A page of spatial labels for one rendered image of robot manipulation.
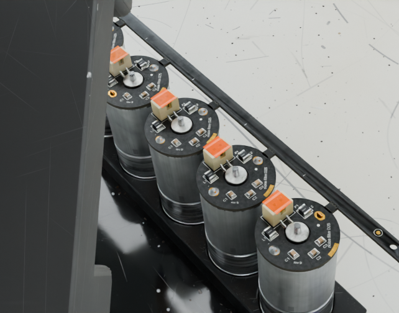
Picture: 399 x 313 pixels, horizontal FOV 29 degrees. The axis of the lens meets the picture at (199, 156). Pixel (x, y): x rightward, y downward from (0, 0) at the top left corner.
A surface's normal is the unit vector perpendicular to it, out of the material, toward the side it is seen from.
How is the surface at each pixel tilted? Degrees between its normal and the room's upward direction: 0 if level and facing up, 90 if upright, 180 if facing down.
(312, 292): 90
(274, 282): 90
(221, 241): 90
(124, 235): 0
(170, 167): 90
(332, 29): 0
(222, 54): 0
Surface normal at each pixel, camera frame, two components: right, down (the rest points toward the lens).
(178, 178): -0.24, 0.78
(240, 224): 0.01, 0.79
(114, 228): -0.09, -0.61
